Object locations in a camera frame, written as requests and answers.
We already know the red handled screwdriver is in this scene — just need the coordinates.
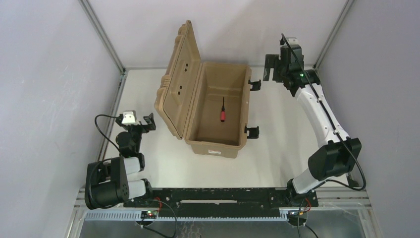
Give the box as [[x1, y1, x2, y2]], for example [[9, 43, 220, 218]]
[[220, 97, 226, 122]]

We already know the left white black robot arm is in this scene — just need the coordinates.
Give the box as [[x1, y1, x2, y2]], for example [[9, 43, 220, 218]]
[[85, 111, 156, 210]]

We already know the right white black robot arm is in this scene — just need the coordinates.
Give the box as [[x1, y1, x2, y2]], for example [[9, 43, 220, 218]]
[[263, 45, 362, 206]]

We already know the upper black bin latch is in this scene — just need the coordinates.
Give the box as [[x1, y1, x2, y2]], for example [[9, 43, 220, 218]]
[[248, 80, 262, 91]]

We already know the black bin latch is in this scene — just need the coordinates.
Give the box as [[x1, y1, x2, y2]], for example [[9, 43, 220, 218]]
[[248, 80, 262, 91], [244, 126, 260, 139]]

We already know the tan plastic storage bin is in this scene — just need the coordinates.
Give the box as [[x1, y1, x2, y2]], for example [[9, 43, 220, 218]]
[[154, 20, 252, 159]]

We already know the lower black bin latch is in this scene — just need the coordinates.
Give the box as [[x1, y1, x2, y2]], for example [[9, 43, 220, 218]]
[[244, 126, 260, 139]]

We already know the left controller board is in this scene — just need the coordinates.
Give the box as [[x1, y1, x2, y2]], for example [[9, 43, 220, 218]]
[[141, 210, 158, 220]]

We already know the controller board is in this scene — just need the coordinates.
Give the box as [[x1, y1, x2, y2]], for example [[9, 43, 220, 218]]
[[141, 210, 158, 220], [287, 210, 308, 227]]

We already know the right controller board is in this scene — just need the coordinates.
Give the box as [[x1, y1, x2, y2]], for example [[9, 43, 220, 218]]
[[287, 210, 308, 227]]

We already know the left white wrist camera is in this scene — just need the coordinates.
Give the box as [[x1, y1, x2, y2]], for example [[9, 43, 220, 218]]
[[121, 111, 137, 125]]

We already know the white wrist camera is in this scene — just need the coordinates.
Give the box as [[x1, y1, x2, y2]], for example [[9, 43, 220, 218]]
[[280, 33, 300, 49], [121, 111, 137, 125]]

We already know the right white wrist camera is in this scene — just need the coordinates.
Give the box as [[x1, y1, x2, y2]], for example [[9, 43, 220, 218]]
[[280, 33, 300, 49]]

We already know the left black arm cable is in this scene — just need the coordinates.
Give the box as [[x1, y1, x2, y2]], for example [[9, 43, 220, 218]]
[[94, 114, 123, 155]]

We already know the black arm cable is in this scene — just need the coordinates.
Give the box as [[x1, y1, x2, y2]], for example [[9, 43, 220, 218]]
[[280, 33, 367, 192], [94, 114, 123, 155]]

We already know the perforated metal cable tray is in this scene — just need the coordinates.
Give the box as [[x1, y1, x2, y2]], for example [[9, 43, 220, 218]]
[[85, 210, 289, 222]]

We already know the black mounting base rail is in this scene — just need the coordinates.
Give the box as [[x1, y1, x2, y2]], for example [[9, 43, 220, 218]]
[[123, 187, 319, 217]]

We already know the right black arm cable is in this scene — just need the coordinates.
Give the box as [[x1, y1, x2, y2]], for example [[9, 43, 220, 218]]
[[280, 33, 367, 192]]

